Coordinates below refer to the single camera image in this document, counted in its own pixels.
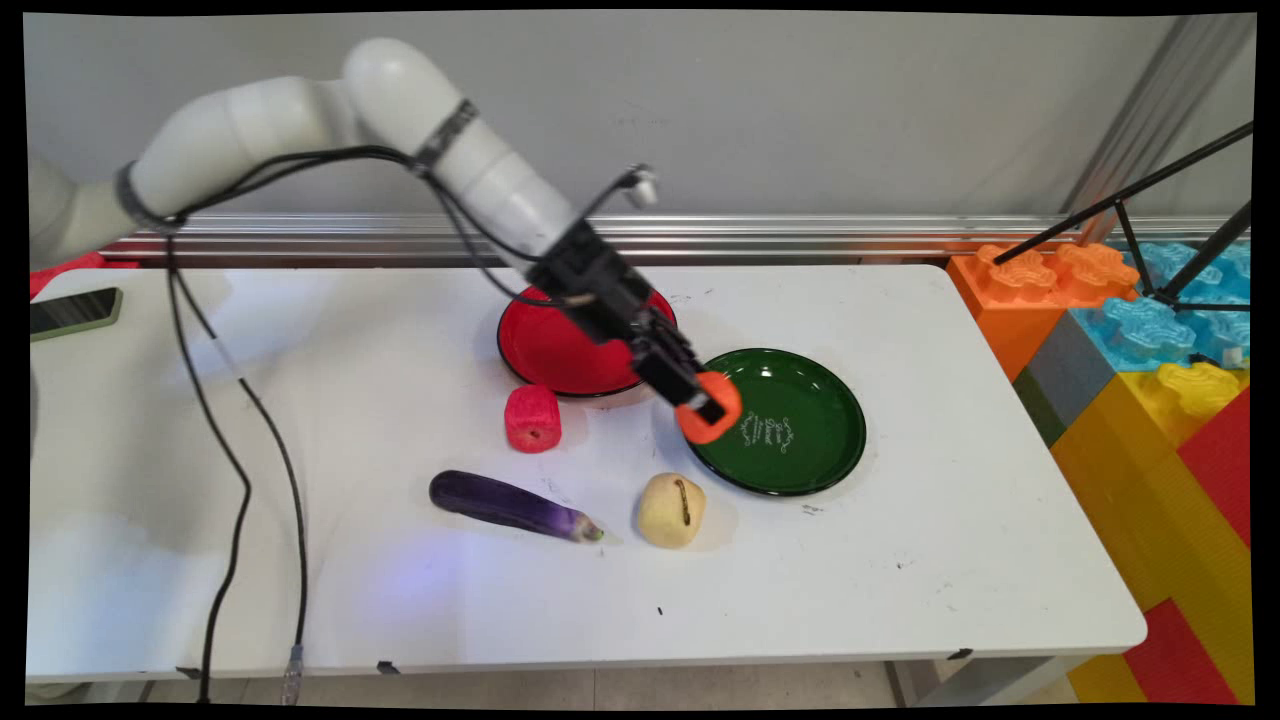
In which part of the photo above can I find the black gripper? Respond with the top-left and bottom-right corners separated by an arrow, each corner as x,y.
527,220 -> 728,427

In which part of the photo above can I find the orange toy ring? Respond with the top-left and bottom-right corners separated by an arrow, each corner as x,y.
674,371 -> 744,446

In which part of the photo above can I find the green plate with white print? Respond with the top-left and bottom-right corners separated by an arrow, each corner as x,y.
685,347 -> 868,498

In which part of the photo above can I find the red plate with black rim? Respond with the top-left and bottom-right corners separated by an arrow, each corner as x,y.
496,283 -> 679,399

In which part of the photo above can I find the beige toy potato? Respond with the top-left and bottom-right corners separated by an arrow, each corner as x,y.
637,472 -> 708,550

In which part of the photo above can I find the purple toy eggplant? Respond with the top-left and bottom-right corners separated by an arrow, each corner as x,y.
429,470 -> 605,544

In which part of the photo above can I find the orange toy block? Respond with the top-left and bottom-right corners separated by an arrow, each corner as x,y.
946,242 -> 1141,383

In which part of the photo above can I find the grey toy block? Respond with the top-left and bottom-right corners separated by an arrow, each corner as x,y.
1012,310 -> 1119,448

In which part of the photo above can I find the yellow toy block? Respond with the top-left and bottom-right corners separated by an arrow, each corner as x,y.
1050,360 -> 1253,704

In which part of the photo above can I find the blue toy block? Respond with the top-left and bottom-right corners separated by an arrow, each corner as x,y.
1070,240 -> 1253,373

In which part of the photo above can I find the black tripod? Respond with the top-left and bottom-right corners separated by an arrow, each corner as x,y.
992,120 -> 1254,313

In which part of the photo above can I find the red toy block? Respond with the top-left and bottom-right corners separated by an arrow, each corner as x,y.
1176,388 -> 1253,549

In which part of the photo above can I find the smartphone in green case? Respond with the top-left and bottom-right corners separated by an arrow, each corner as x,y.
30,287 -> 124,344

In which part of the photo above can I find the red cloth object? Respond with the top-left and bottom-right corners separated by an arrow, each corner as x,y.
30,251 -> 141,299

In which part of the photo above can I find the aluminium rail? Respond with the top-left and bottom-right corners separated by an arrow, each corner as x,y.
100,212 -> 1251,267

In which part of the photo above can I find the black cable with USB plug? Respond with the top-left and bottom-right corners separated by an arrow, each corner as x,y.
172,270 -> 309,706

